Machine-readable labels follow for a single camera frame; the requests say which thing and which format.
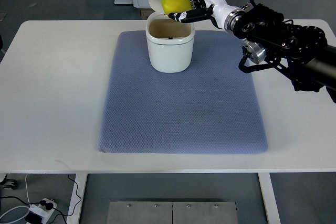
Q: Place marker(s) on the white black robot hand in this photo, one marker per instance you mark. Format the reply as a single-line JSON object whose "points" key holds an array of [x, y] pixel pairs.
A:
{"points": [[217, 11]]}

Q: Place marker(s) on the yellow lemon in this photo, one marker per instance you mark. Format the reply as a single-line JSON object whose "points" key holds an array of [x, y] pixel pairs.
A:
{"points": [[176, 6]]}

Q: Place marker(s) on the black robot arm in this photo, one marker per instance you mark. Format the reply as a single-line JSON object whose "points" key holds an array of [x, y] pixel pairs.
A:
{"points": [[300, 53]]}

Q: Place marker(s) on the white trash bin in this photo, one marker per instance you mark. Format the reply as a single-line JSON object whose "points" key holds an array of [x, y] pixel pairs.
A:
{"points": [[170, 43]]}

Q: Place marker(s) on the blue textured mat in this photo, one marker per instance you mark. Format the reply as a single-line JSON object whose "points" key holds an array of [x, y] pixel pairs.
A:
{"points": [[209, 108]]}

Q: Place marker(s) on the white table leg left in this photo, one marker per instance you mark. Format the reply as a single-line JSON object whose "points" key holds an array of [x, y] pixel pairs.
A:
{"points": [[76, 201]]}

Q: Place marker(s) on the white table leg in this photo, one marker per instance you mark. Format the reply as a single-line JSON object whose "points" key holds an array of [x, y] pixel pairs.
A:
{"points": [[76, 201], [269, 199]]}

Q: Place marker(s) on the white table leg right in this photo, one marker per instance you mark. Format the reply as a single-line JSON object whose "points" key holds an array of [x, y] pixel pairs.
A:
{"points": [[269, 199]]}

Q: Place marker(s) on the metal floor plate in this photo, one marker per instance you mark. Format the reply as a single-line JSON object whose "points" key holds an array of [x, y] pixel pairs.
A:
{"points": [[171, 212]]}

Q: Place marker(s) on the white power strip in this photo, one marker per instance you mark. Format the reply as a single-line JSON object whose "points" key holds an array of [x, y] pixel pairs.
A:
{"points": [[42, 212]]}

